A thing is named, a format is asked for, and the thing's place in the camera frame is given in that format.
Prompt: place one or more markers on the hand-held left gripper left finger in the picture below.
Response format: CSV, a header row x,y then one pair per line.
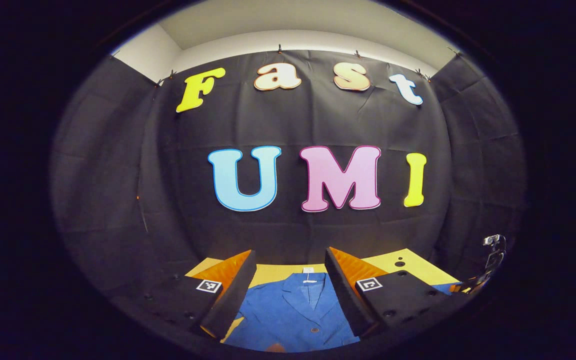
x,y
233,300

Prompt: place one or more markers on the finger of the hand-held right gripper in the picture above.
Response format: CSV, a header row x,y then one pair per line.
x,y
494,260

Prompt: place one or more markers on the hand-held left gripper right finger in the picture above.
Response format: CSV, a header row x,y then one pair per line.
x,y
345,300

